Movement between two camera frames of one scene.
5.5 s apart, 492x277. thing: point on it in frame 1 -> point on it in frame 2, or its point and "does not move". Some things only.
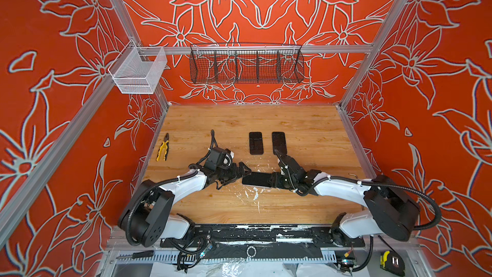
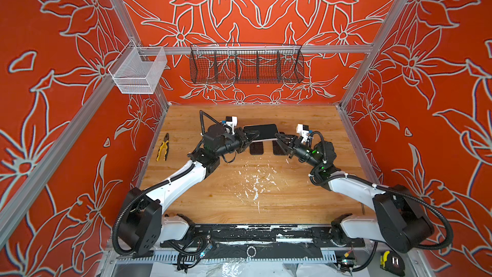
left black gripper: (234, 175) -> (243, 142)
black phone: (262, 179) -> (266, 131)
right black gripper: (276, 176) -> (295, 147)
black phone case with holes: (256, 143) does not move
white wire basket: (138, 70) does not move
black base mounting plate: (264, 236) does not move
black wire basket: (246, 63) does not move
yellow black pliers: (164, 144) does not move
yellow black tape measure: (391, 261) does not move
